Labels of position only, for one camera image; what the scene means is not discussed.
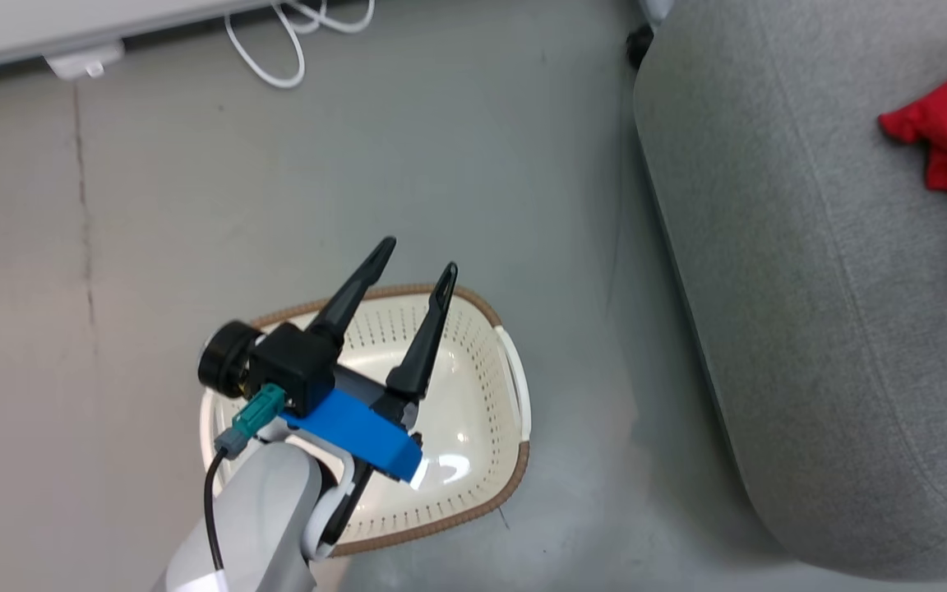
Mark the grey fabric sofa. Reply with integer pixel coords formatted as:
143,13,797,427
632,0,947,582

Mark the white cable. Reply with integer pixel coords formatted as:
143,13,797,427
224,0,376,90

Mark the white power adapter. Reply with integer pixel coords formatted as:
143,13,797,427
43,41,126,81

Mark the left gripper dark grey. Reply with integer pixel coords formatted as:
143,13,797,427
306,236,460,431

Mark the blue left camera mount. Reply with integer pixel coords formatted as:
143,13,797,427
280,388,425,483

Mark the black left camera cable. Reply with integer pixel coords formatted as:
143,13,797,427
203,448,229,574

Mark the teal left camera connector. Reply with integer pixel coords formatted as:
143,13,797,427
213,383,288,460

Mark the cream laundry basket brown rim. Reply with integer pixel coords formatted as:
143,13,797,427
199,284,533,558

